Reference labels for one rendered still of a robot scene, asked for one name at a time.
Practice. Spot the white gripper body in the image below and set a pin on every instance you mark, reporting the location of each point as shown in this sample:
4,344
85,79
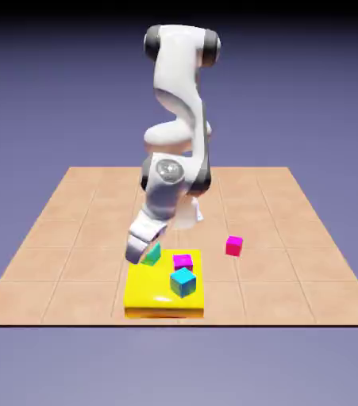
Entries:
135,248

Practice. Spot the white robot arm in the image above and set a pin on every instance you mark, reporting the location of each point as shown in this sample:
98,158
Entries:
178,79

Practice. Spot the small green cube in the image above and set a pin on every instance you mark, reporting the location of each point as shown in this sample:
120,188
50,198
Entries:
153,255

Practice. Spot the small magenta cube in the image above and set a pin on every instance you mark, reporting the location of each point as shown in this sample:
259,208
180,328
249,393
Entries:
182,262

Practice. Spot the small cyan cube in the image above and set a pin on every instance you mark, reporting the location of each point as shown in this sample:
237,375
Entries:
183,282

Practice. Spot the small pink cube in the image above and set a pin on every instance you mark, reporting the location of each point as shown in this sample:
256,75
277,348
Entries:
234,245

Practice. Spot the large yellow box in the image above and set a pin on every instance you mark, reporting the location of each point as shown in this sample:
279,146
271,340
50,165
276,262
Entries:
153,291

